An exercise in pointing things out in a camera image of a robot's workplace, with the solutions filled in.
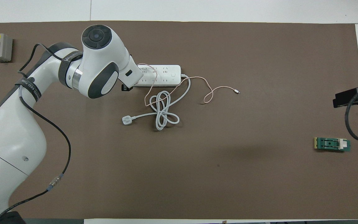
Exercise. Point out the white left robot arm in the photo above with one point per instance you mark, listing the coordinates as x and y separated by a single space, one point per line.
14 137

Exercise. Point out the white power strip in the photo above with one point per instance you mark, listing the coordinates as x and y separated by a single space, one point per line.
166 76

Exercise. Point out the brown table mat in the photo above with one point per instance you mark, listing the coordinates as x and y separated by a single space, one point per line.
228 171

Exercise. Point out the green knife switch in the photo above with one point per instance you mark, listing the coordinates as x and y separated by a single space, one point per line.
331 144

